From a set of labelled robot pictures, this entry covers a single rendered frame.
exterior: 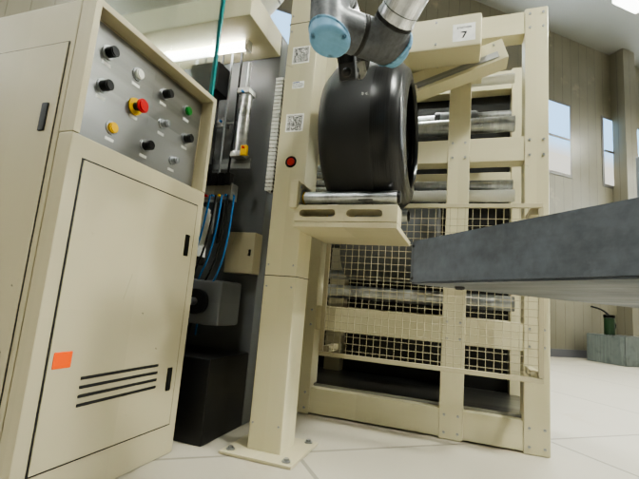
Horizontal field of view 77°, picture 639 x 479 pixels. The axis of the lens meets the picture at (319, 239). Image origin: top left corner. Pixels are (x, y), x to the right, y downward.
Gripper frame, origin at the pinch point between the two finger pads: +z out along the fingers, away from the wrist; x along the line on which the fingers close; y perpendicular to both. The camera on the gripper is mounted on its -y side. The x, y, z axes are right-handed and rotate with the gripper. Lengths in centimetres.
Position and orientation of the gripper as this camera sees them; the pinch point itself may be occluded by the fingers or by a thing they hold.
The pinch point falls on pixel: (359, 78)
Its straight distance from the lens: 131.1
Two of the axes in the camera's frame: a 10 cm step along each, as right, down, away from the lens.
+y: 1.2, -9.6, 2.6
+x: -9.4, -0.3, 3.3
